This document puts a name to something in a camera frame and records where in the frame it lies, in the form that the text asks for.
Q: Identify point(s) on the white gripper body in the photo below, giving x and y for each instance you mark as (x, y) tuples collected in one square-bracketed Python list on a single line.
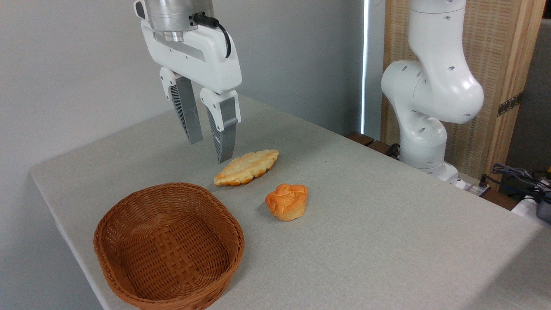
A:
[(202, 60)]

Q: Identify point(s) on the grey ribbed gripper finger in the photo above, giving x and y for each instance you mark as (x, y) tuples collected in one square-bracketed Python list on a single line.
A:
[(187, 107), (226, 129)]

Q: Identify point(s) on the round orange bun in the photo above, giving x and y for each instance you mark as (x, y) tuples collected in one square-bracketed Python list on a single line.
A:
[(286, 202)]

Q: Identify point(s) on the flat golden leaf-shaped bread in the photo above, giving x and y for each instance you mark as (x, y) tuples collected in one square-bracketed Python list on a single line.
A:
[(247, 167)]

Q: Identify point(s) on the brown wicker basket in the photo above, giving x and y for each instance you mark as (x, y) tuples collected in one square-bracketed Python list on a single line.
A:
[(172, 245)]

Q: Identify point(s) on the dark brown wooden board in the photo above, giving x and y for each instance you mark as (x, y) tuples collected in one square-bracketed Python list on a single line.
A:
[(366, 140)]

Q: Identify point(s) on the grey tablecloth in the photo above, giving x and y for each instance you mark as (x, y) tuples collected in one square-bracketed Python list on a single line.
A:
[(387, 241)]

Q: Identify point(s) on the white power strip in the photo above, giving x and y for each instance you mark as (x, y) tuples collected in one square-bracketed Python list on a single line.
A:
[(473, 187)]

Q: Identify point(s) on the dark metal screen hinge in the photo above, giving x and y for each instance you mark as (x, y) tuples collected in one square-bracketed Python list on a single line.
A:
[(510, 104)]

